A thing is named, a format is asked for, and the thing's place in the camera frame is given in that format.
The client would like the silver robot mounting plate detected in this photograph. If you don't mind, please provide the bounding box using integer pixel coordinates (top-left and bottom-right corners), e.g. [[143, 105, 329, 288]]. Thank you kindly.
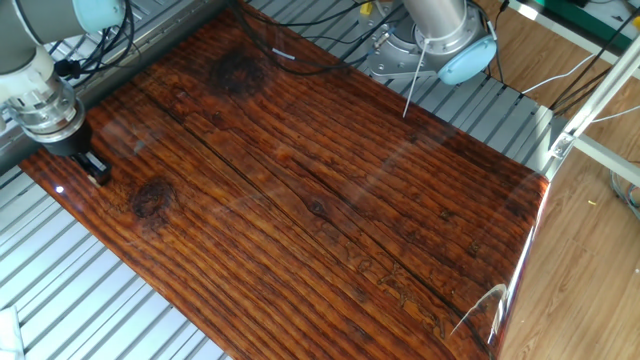
[[363, 22, 441, 81]]

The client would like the grey cable bundle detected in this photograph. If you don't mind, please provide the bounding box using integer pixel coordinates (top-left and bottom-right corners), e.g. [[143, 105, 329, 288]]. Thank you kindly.
[[608, 168, 640, 221]]

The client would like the black cable with grey tag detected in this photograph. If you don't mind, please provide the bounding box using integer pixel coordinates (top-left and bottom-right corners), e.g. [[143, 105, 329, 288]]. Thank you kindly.
[[229, 0, 401, 77]]

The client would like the aluminium frame post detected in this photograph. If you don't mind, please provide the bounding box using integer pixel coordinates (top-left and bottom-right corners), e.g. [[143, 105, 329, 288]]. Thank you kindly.
[[547, 34, 640, 174]]

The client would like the green board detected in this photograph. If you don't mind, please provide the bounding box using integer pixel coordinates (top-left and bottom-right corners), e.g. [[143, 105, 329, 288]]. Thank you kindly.
[[532, 0, 640, 51]]

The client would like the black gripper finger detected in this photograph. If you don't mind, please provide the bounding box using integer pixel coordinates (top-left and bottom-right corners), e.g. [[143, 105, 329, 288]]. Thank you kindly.
[[85, 150, 113, 188], [70, 150, 97, 178]]

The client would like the aluminium frame bar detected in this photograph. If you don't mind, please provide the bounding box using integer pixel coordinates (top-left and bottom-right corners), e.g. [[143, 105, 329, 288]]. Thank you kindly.
[[572, 133, 640, 189]]

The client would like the white wrist mount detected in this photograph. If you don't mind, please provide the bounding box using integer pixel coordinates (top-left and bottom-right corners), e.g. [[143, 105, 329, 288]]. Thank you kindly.
[[0, 45, 56, 107]]

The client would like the black cable bundle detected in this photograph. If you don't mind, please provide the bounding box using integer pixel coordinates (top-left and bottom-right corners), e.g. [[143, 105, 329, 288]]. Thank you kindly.
[[549, 14, 640, 115]]

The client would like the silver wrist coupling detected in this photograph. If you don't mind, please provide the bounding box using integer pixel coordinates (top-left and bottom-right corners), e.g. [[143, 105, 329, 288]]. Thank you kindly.
[[7, 80, 87, 145]]

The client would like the white crumpled cloth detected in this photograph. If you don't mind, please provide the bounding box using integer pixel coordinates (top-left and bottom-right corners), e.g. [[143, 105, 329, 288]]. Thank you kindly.
[[0, 305, 26, 360]]

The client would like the white table bar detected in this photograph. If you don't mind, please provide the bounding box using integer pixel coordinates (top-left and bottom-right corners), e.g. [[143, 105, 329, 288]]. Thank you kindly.
[[507, 0, 640, 76]]

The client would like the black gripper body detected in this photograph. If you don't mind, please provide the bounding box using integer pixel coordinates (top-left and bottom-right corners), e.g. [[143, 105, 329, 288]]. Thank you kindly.
[[43, 122, 96, 158]]

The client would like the thin white cable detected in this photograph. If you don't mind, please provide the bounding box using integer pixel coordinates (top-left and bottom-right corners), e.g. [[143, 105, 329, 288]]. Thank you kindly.
[[589, 103, 640, 124], [519, 52, 597, 96]]

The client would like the glossy wood-print table mat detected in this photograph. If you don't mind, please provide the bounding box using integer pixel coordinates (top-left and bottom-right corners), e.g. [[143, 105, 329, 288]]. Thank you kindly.
[[19, 0, 551, 360]]

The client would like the white cable tie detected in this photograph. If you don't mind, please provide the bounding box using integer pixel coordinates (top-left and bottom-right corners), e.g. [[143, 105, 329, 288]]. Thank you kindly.
[[401, 37, 431, 119]]

